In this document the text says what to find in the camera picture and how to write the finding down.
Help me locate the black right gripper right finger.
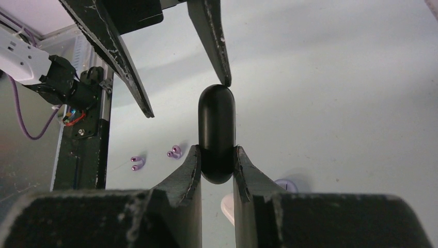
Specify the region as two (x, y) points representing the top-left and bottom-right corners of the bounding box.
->
(233, 146), (432, 247)

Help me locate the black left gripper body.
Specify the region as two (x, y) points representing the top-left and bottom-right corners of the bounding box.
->
(102, 0), (164, 35)

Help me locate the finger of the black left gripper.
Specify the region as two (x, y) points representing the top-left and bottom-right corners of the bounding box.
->
(187, 0), (231, 87)
(60, 1), (154, 118)

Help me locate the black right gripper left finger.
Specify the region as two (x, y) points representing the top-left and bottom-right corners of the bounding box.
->
(1, 145), (202, 247)

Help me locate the white earbud charging case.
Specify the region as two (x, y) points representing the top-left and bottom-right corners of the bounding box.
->
(220, 193), (235, 226)

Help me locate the black earbud charging case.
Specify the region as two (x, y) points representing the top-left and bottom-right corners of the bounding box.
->
(198, 85), (236, 184)

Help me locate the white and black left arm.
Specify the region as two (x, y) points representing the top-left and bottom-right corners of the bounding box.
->
(1, 1), (231, 118)

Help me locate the purple earbud charging case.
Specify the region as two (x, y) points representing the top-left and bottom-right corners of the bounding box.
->
(274, 178), (299, 193)

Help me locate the purple earbud far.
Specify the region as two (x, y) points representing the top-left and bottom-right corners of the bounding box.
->
(167, 145), (182, 159)

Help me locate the purple earbud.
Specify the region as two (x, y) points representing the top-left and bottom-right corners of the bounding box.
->
(130, 156), (146, 171)
(167, 145), (182, 159)

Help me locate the purple earbud near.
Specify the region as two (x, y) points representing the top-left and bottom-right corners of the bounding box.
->
(130, 156), (146, 171)

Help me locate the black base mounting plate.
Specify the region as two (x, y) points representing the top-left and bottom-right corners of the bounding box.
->
(50, 103), (110, 191)

